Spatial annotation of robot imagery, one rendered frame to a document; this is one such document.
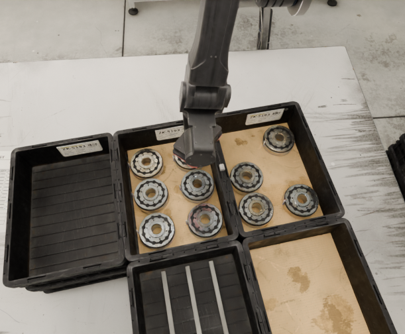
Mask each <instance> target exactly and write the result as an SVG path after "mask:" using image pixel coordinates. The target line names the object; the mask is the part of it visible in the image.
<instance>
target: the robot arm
mask: <svg viewBox="0 0 405 334"><path fill-rule="evenodd" d="M239 3H240V0H201V1H200V10H199V16H198V25H197V29H196V35H195V38H194V42H193V44H192V48H191V50H190V52H189V53H188V62H187V64H186V71H185V76H184V81H181V86H180V94H179V106H180V113H182V115H183V122H184V132H183V133H182V135H181V136H180V138H179V139H178V140H177V141H176V142H175V143H174V145H173V147H174V149H173V154H174V155H176V156H177V157H178V158H181V159H182V160H183V161H184V162H185V163H186V164H187V165H188V166H189V167H191V168H197V167H202V166H208V165H210V164H213V163H214V162H215V161H216V157H215V143H216V142H217V141H218V140H219V139H220V137H221V136H222V131H221V127H220V126H219V125H217V124H216V122H215V114H219V113H222V112H223V110H224V108H227V107H228V104H229V102H230V99H231V85H230V84H227V77H228V74H229V67H228V57H229V47H230V43H231V37H232V34H233V29H234V26H235V20H236V17H237V11H238V8H239Z"/></svg>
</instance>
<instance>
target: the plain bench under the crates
mask: <svg viewBox="0 0 405 334"><path fill-rule="evenodd" d="M187 62H188V54H161V55H148V56H122V57H107V58H81V59H67V60H41V61H27V62H1V63H0V151H12V150H14V149H15V148H18V147H22V146H30V145H34V144H42V143H46V142H53V141H57V140H65V139H72V138H77V137H84V136H89V135H96V134H101V133H111V134H112V135H113V134H114V133H115V132H116V131H120V130H124V129H132V128H136V127H143V126H148V125H155V124H159V123H167V122H171V121H179V120H183V115H182V113H180V106H179V94H180V86H181V81H184V76H185V71H186V64H187ZM228 67H229V74H228V77H227V84H230V85H231V99H230V102H229V104H228V107H227V108H224V110H223V113H226V112H230V111H238V110H242V109H249V108H253V107H261V106H265V105H273V104H277V103H285V102H289V101H296V102H298V103H299V104H300V107H301V109H302V112H303V114H304V117H305V118H306V121H307V123H308V126H309V128H310V130H311V132H312V135H313V137H314V140H315V142H316V144H317V146H318V149H319V151H320V154H321V156H322V158H323V161H324V163H325V165H326V168H327V170H328V172H329V175H330V177H331V179H332V182H333V184H334V186H335V189H336V191H337V193H338V196H339V198H340V200H341V202H342V205H343V207H344V210H345V214H344V216H343V217H342V218H346V219H347V220H349V222H350V224H351V226H352V228H353V230H354V233H355V235H356V238H357V240H358V242H359V244H360V247H361V249H362V252H363V254H364V256H365V258H366V261H367V263H368V265H369V268H370V270H371V272H372V275H373V277H374V279H375V282H376V284H377V286H378V289H379V291H380V294H381V296H382V298H383V300H384V303H385V305H386V308H387V310H388V312H389V314H390V317H391V319H392V322H393V324H394V326H395V328H396V331H397V333H398V334H405V202H404V199H403V197H402V194H401V191H400V188H399V186H398V183H397V181H396V178H395V176H394V172H393V171H392V167H391V165H390V162H389V160H388V157H387V155H386V152H385V149H384V147H383V144H382V141H381V139H380V136H379V134H378V131H377V129H376V125H375V122H374V121H373V117H372V115H371V112H370V110H369V107H368V105H367V102H366V99H365V96H364V94H363V91H362V89H361V86H360V83H359V81H358V79H357V75H356V73H355V70H354V68H353V65H352V63H351V60H350V57H349V55H348V52H347V49H346V47H345V46H322V47H309V48H283V49H268V50H242V51H229V57H228ZM4 251H5V232H2V233H0V334H133V329H132V322H131V309H130V302H129V289H128V282H127V277H124V278H118V279H114V280H109V281H105V282H100V283H96V284H90V285H87V286H81V287H78V288H72V289H69V290H62V291H59V292H53V293H50V294H45V293H44V292H43V291H42V292H39V291H38V292H30V291H28V290H26V289H25V288H8V287H5V286H4V285H3V261H4Z"/></svg>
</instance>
